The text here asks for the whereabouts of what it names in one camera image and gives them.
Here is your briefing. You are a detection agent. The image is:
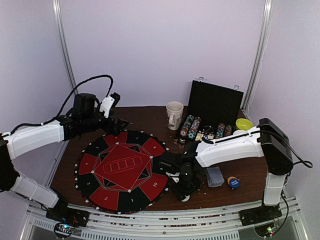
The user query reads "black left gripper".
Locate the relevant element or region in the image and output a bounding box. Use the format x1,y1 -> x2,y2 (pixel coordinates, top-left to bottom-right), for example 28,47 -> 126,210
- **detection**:
81,106 -> 129,136

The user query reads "poker chip row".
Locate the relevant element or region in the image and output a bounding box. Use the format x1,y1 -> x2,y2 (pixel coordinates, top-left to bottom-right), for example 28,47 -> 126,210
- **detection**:
223,125 -> 233,137
215,123 -> 226,139
179,115 -> 194,137
187,116 -> 201,140

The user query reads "blue small blind button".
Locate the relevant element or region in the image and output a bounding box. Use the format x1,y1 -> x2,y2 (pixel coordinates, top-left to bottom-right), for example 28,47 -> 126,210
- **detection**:
227,176 -> 240,190

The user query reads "white dealer button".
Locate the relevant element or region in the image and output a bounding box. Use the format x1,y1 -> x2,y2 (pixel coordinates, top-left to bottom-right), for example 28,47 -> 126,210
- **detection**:
181,195 -> 190,202

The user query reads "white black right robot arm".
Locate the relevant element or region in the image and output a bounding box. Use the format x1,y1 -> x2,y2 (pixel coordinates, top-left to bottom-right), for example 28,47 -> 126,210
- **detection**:
156,118 -> 294,221

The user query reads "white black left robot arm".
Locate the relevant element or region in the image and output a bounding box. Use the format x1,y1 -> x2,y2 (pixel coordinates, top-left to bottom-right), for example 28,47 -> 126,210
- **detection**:
0,92 -> 129,222

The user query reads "grey playing card deck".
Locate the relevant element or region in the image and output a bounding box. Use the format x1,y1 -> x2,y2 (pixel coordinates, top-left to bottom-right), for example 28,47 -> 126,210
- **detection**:
206,166 -> 225,188

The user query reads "round red black poker mat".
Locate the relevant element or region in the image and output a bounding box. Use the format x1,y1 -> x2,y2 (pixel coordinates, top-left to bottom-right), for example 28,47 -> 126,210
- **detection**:
74,130 -> 170,214

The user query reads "cream ceramic mug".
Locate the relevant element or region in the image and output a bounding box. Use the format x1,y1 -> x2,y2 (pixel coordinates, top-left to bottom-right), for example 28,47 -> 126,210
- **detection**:
166,101 -> 184,131

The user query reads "black poker chip case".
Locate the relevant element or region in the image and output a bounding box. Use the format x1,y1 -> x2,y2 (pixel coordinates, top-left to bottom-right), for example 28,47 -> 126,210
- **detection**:
174,80 -> 244,144

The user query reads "white orange bowl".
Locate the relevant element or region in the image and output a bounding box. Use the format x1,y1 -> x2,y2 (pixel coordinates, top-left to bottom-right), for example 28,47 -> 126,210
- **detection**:
233,129 -> 247,136

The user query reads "green plastic bowl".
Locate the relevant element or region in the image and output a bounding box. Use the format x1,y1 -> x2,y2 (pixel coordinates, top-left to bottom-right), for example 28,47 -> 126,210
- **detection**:
235,118 -> 254,131

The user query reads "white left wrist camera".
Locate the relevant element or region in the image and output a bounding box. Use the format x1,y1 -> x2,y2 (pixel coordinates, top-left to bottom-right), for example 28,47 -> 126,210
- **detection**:
98,92 -> 121,119

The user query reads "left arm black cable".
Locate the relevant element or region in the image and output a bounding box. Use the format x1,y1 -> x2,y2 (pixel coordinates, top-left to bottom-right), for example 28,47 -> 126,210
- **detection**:
9,73 -> 115,136

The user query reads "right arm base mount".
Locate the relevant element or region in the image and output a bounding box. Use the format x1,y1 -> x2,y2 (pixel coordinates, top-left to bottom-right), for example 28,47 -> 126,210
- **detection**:
239,204 -> 282,226

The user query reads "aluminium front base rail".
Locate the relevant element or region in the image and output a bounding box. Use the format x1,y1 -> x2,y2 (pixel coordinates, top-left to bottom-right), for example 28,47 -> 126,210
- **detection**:
24,196 -> 310,240

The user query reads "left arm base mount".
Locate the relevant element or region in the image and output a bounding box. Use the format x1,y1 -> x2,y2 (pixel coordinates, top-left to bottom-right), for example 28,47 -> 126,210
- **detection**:
45,199 -> 90,227

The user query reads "aluminium corner frame post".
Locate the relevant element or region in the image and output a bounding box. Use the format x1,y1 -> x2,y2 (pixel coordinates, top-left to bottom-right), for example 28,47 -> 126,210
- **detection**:
52,0 -> 76,89

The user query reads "right aluminium frame post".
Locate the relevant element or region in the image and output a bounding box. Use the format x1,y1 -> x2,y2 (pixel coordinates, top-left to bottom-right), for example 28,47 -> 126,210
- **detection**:
242,0 -> 274,116

